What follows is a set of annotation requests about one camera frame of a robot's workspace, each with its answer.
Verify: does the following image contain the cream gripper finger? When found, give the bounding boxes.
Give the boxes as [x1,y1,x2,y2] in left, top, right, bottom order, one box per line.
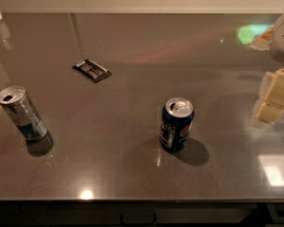
[262,68,284,124]
[252,71,274,128]

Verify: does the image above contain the blue pepsi can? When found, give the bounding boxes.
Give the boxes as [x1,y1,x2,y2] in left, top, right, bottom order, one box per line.
[159,97,194,152]

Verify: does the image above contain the silver redbull can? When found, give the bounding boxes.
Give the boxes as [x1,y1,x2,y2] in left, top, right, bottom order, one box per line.
[0,85,49,142]

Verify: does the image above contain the dark snack packet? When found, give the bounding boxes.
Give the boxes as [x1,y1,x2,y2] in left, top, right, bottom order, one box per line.
[73,60,112,83]

